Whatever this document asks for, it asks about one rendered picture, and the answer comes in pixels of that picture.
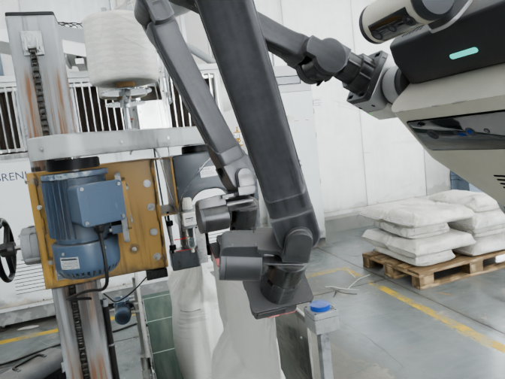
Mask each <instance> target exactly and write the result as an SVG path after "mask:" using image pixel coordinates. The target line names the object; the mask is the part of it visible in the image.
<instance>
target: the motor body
mask: <svg viewBox="0 0 505 379"><path fill-rule="evenodd" d="M104 174H107V168H93V169H86V170H79V171H72V172H69V171H67V172H61V173H55V174H46V175H41V176H40V178H41V181H42V182H43V183H41V190H42V195H43V200H44V207H45V212H46V217H47V225H48V230H49V235H50V238H52V239H55V240H56V242H54V243H53V244H52V245H51V248H52V252H53V259H54V263H55V267H56V271H57V272H58V273H59V274H60V276H61V277H63V278H66V279H70V280H79V279H86V278H91V277H96V276H99V275H102V274H105V273H104V261H103V256H102V251H101V244H100V241H99V237H98V234H97V233H96V232H95V229H94V226H91V227H88V228H84V227H82V226H81V225H78V224H75V223H73V222H72V220H71V212H70V208H69V203H68V194H67V188H69V187H70V186H76V185H81V184H86V183H95V182H101V181H106V180H105V175H104ZM103 235H104V247H105V251H106V257H107V267H108V272H109V271H112V270H114V269H115V268H116V267H117V266H118V264H119V261H120V251H119V240H118V234H113V233H106V230H105V231H104V232H103Z"/></svg>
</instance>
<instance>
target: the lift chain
mask: <svg viewBox="0 0 505 379"><path fill-rule="evenodd" d="M29 53H30V60H31V65H32V74H33V78H34V84H35V91H36V97H37V101H38V110H39V114H40V120H41V127H42V133H43V136H48V135H51V134H50V128H49V121H48V116H47V107H46V104H45V98H44V92H43V91H44V89H43V84H42V80H41V70H40V68H39V61H38V55H37V50H36V49H34V50H31V49H29ZM32 54H35V56H33V55H32ZM33 60H37V62H33ZM34 66H37V67H38V68H34ZM35 72H38V73H39V74H35ZM36 78H39V80H36ZM37 84H40V85H41V86H37ZM38 90H41V92H38ZM40 96H42V97H43V98H42V99H40V98H38V97H40ZM41 102H43V103H44V104H43V105H40V103H41ZM42 108H44V109H45V110H44V111H41V109H42ZM42 114H45V117H42ZM43 120H46V121H47V122H46V123H43ZM44 126H47V129H45V128H44ZM45 132H48V133H49V134H48V135H45ZM71 286H74V287H73V288H71ZM68 287H69V288H68V291H69V296H72V295H74V294H76V293H77V291H76V286H75V284H72V285H68ZM74 291H75V293H71V292H74ZM73 302H76V304H74V305H73ZM75 308H77V309H76V310H75ZM71 309H72V314H73V318H74V327H75V331H76V336H77V345H78V350H79V352H80V362H81V368H82V372H83V379H91V377H90V372H89V363H88V361H87V354H86V345H85V341H84V336H83V327H82V322H81V318H80V309H79V304H78V300H76V301H71ZM76 313H78V315H75V314H76ZM78 318H79V320H76V319H78ZM77 324H80V325H79V326H77ZM78 329H80V331H77V330H78ZM78 335H82V336H78ZM80 340H82V341H80ZM80 345H83V347H80ZM82 350H84V352H82V353H81V351H82ZM82 356H85V357H83V358H82ZM83 361H86V362H84V363H83ZM84 366H87V368H84ZM85 371H87V372H88V373H85ZM85 377H88V378H85Z"/></svg>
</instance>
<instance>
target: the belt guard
mask: <svg viewBox="0 0 505 379"><path fill-rule="evenodd" d="M198 144H204V141H203V139H202V137H201V135H200V133H199V131H198V129H197V127H196V126H187V127H173V128H158V129H131V130H116V131H102V132H78V133H68V134H61V135H48V136H41V137H37V138H30V139H28V140H27V145H28V150H29V158H30V162H37V161H44V160H51V159H65V158H67V157H73V156H77V157H79V156H93V155H100V154H107V153H121V152H128V151H130V150H133V151H135V150H149V149H154V148H163V147H176V146H191V145H198Z"/></svg>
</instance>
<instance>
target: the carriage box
mask: <svg viewBox="0 0 505 379"><path fill-rule="evenodd" d="M93 168H107V174H104V175H105V180H115V176H114V174H115V172H120V177H124V178H125V179H126V183H127V184H128V188H129V190H128V195H129V204H130V210H131V215H132V219H133V224H132V229H129V239H130V242H124V237H123V233H118V240H119V251H120V261H119V264H118V266H117V267H116V268H115V269H114V270H112V271H109V272H108V274H109V277H115V276H120V275H124V274H131V273H135V272H139V271H146V270H151V269H155V268H163V267H165V266H166V267H168V257H167V250H166V245H165V235H164V229H163V223H162V217H161V214H162V213H161V208H160V201H159V191H158V186H157V180H156V170H155V164H154V161H153V159H152V158H146V159H133V160H126V161H119V162H107V163H100V166H98V167H92V168H82V169H79V170H86V169H93ZM61 172H67V171H56V172H47V171H39V172H32V173H27V174H26V178H24V181H25V184H28V188H29V196H30V201H31V206H32V213H33V218H34V223H35V231H36V235H37V240H38V249H39V253H40V258H41V266H42V271H43V276H44V283H45V288H46V290H49V289H53V288H56V287H63V286H67V285H72V284H76V283H83V282H87V281H92V280H99V279H103V278H105V274H102V275H99V276H96V277H91V278H86V279H79V280H70V279H64V280H57V277H56V270H55V265H54V264H55V263H54V259H53V252H52V248H51V245H52V244H53V243H54V242H56V240H55V239H52V238H50V235H49V230H48V225H47V217H46V212H45V207H44V200H43V195H42V190H41V178H40V176H41V175H46V174H55V173H61Z"/></svg>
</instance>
